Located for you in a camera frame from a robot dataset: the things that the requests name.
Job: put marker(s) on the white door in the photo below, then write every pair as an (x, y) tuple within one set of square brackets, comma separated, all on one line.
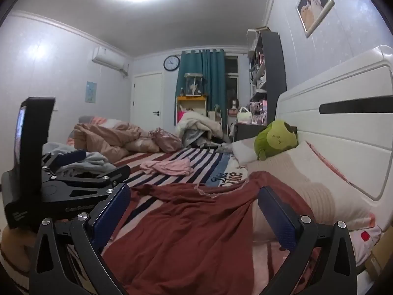
[(147, 101)]

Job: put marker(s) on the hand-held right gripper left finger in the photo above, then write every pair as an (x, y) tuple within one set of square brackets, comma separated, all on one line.
[(112, 213)]

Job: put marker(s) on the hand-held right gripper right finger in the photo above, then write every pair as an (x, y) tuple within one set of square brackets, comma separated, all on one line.
[(276, 218)]

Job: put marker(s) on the pink quilt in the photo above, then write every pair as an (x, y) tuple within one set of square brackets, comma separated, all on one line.
[(101, 138)]

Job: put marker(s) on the dark desk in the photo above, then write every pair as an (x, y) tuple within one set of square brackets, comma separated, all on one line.
[(248, 130)]

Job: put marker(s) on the window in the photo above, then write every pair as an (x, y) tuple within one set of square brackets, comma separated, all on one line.
[(231, 83)]

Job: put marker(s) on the pink dotted bedsheet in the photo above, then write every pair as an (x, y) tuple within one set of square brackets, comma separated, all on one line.
[(365, 242)]

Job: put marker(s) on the pink satin bag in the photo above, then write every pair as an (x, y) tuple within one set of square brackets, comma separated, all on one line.
[(165, 139)]

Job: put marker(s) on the cardboard box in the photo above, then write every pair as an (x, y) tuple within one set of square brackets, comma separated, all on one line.
[(380, 255)]

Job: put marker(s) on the round wall clock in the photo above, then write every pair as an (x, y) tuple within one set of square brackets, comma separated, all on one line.
[(171, 63)]

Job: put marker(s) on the white bed headboard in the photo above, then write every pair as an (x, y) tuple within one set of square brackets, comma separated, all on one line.
[(337, 83)]

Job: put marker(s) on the green plush toy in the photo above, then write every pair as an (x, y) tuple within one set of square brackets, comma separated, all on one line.
[(273, 138)]

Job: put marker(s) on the white pillow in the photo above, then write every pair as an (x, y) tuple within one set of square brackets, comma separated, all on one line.
[(244, 150)]

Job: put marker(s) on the small pink garment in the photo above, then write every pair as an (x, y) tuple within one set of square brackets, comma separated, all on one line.
[(172, 166)]

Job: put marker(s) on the teal curtain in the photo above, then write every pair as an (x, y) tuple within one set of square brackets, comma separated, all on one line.
[(211, 76)]

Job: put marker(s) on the framed wall picture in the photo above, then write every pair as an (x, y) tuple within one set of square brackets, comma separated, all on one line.
[(313, 3)]

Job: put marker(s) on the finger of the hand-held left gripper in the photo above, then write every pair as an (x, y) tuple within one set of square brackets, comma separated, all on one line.
[(101, 178), (70, 156)]

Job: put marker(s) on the white crumpled blanket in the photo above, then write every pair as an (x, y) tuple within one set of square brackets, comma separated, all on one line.
[(196, 126)]

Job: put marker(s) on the pink ribbed pillow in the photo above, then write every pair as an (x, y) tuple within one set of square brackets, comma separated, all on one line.
[(307, 172)]

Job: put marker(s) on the glass display case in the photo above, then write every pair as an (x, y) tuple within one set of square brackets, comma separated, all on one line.
[(194, 84)]

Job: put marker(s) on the dark red garment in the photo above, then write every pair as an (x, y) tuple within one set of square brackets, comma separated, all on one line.
[(190, 236)]

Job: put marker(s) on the light blue wall poster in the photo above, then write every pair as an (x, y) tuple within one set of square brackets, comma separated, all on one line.
[(91, 92)]

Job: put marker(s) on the white air conditioner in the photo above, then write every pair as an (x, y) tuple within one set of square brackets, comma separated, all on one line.
[(107, 58)]

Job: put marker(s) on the pile of grey clothes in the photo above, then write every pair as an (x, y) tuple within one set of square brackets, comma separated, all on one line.
[(89, 161)]

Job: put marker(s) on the dark tall bookshelf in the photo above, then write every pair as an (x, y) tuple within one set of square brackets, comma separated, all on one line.
[(274, 67)]

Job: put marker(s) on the yellow shelf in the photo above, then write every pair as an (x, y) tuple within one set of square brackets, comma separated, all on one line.
[(192, 99)]

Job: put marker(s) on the white handbag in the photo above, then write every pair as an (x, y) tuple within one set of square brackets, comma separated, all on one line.
[(244, 116)]

